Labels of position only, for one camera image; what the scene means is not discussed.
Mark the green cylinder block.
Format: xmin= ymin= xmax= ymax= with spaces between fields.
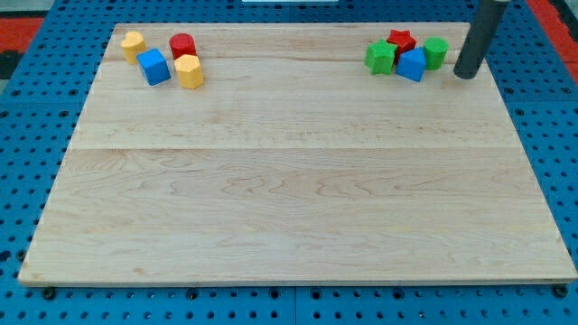
xmin=424 ymin=37 xmax=449 ymax=70

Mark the green star block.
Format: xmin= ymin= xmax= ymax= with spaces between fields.
xmin=365 ymin=40 xmax=397 ymax=75

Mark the red star block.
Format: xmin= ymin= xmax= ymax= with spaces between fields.
xmin=387 ymin=29 xmax=416 ymax=61

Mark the wooden board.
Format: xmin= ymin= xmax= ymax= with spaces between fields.
xmin=18 ymin=23 xmax=577 ymax=287

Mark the yellow hexagon block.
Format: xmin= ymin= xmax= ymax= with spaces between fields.
xmin=174 ymin=54 xmax=204 ymax=89

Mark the blue triangle block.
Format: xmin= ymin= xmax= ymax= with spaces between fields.
xmin=396 ymin=47 xmax=426 ymax=82

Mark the red cylinder block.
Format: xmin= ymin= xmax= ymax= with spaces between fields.
xmin=169 ymin=33 xmax=197 ymax=60

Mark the blue cube block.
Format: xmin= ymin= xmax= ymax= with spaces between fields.
xmin=136 ymin=48 xmax=171 ymax=86

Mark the yellow heart block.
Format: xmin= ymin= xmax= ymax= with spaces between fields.
xmin=121 ymin=31 xmax=146 ymax=64

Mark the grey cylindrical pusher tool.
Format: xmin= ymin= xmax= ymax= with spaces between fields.
xmin=453 ymin=0 xmax=510 ymax=79

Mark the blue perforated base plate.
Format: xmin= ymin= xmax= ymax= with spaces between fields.
xmin=1 ymin=0 xmax=577 ymax=324

